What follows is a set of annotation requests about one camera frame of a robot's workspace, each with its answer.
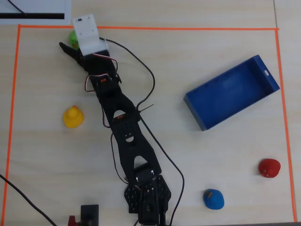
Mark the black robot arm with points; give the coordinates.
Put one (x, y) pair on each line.
(127, 131)

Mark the blue plastic box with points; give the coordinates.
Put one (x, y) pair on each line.
(225, 99)

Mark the black camera stand post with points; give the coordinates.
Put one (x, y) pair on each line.
(89, 214)

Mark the blue rubber duck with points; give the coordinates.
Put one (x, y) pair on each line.
(214, 200)

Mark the white paper with black bar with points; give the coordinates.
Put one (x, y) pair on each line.
(47, 7)

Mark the yellow rubber duck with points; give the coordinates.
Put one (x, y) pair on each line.
(73, 117)

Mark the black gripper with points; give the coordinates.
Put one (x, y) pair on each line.
(83, 61)

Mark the green rubber duck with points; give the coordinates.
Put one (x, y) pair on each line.
(72, 38)

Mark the orange tape strip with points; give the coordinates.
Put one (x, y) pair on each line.
(11, 113)
(285, 127)
(164, 28)

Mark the red rubber duck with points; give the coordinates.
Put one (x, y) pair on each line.
(270, 168)

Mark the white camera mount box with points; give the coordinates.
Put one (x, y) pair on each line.
(88, 35)

